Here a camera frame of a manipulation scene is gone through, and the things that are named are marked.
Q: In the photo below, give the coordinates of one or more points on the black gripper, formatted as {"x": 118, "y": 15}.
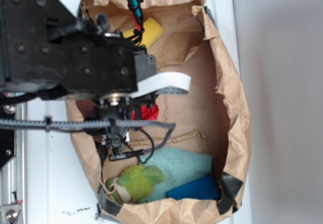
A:
{"x": 118, "y": 113}

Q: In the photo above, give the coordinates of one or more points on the green fuzzy plush toy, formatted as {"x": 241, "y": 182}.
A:
{"x": 135, "y": 184}

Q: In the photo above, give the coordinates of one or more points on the brown paper bag tray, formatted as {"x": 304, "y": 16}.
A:
{"x": 213, "y": 118}

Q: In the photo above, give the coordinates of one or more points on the black metal bracket plate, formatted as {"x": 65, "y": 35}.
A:
{"x": 8, "y": 112}

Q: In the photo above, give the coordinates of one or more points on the blue block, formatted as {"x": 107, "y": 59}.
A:
{"x": 201, "y": 189}

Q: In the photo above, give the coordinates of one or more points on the yellow sponge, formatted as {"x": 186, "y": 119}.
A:
{"x": 151, "y": 32}

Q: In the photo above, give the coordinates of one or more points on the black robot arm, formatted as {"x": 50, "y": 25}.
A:
{"x": 48, "y": 53}

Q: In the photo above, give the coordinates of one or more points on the light blue cloth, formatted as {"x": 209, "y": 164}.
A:
{"x": 179, "y": 166}

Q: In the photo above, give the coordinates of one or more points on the silver corner bracket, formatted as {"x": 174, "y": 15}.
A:
{"x": 10, "y": 213}

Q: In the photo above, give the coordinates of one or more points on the aluminium frame rail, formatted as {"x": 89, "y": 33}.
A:
{"x": 13, "y": 175}

